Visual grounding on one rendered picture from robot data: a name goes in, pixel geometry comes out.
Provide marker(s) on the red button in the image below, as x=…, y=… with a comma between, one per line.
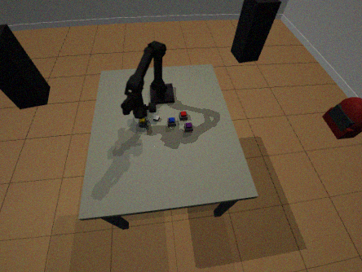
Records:
x=183, y=115

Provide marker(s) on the purple button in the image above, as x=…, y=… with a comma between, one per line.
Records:
x=188, y=127

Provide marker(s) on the blue button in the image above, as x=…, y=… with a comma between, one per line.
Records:
x=171, y=121

